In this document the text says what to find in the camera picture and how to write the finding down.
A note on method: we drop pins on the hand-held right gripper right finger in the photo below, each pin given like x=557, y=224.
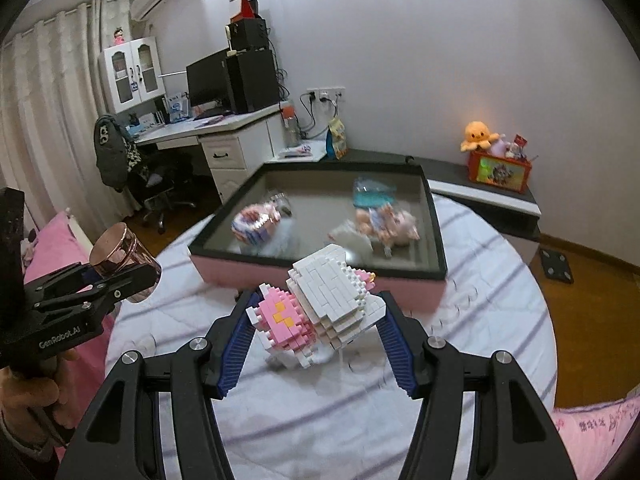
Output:
x=400, y=355

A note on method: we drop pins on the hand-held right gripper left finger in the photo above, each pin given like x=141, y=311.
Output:
x=232, y=355

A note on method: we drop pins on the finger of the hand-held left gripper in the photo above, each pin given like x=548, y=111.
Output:
x=60, y=280
x=125, y=287

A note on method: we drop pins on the rose gold round jar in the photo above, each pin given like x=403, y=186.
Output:
x=125, y=255

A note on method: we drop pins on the white pink building block figure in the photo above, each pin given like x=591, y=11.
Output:
x=320, y=300

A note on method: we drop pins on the small doll figure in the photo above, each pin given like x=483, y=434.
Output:
x=387, y=225

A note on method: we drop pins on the pink box with black rim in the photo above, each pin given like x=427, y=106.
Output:
x=320, y=210

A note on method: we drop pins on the clear globe with blue base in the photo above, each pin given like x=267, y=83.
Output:
x=374, y=191

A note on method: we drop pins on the person's left forearm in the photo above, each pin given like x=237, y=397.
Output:
x=25, y=460

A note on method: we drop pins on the person's left hand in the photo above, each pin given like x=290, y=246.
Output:
x=22, y=395

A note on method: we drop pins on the pink blanket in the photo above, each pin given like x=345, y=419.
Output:
x=55, y=240

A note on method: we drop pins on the black office chair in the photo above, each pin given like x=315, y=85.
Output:
x=165, y=180

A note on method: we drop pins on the dark jacket with print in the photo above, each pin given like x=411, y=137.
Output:
x=112, y=152

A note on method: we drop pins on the white desk with drawers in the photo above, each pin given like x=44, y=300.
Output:
x=225, y=152

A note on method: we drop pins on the cream curtain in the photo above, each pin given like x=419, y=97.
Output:
x=55, y=110

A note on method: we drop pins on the low white black-topped cabinet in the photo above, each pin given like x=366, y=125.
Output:
x=480, y=195

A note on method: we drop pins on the black square floor plate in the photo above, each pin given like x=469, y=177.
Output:
x=556, y=266

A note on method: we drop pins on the blue white package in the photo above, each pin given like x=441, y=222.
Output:
x=178, y=106

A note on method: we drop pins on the black keyboard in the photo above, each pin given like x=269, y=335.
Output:
x=214, y=112

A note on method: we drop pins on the red printed storage box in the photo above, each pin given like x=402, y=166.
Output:
x=500, y=172

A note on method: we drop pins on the white glass-door cabinet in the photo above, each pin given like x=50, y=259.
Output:
x=132, y=75

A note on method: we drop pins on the pink printed cloth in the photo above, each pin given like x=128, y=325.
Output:
x=600, y=435

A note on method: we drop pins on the papers with pink print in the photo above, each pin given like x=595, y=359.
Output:
x=302, y=151

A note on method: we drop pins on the black computer monitor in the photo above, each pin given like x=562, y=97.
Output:
x=207, y=80

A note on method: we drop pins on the blue yellow snack bag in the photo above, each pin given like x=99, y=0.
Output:
x=337, y=139

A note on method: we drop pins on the purple plush toy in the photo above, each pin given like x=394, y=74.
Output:
x=498, y=146

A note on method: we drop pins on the clear water bottle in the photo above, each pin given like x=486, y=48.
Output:
x=290, y=125

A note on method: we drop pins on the orange octopus plush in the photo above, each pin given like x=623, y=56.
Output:
x=479, y=135

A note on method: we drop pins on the black computer tower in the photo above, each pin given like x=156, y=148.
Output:
x=252, y=82

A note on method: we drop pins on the small doll with pink dress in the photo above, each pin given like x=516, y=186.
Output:
x=119, y=36

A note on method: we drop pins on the small black speaker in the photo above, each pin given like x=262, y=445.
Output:
x=249, y=34

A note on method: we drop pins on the red triangular ornament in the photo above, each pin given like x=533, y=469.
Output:
x=247, y=6

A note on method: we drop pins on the white wall socket strip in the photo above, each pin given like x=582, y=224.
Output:
x=325, y=94

